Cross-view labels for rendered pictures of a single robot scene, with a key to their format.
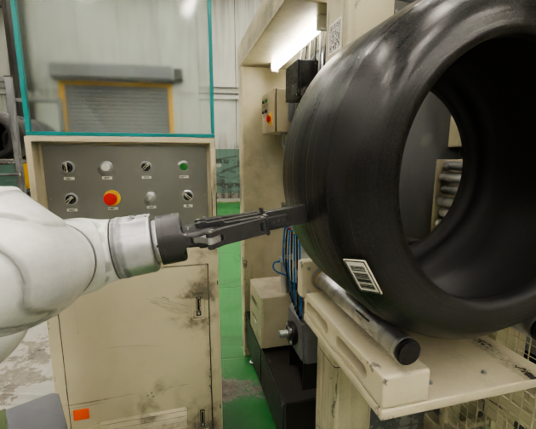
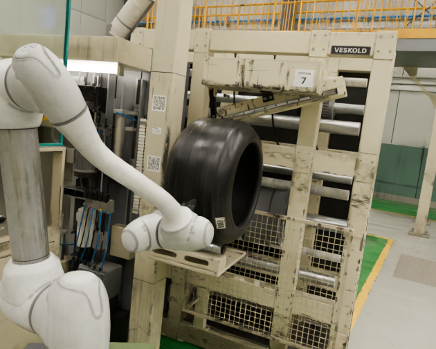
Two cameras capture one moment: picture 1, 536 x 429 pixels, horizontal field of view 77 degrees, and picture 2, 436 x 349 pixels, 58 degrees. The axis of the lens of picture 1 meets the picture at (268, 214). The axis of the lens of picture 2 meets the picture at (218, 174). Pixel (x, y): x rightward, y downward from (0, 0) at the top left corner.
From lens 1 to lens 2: 1.27 m
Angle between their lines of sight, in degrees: 52
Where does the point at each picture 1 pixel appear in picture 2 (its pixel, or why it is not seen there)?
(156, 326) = not seen: hidden behind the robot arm
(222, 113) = not seen: outside the picture
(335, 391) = (153, 298)
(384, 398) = (218, 268)
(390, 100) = (232, 166)
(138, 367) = (2, 338)
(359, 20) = (174, 101)
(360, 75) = (223, 156)
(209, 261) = (55, 239)
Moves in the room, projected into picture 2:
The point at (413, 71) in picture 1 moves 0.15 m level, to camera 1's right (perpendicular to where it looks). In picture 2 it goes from (236, 156) to (255, 156)
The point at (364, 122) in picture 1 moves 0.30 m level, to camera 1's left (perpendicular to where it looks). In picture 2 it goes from (226, 172) to (174, 175)
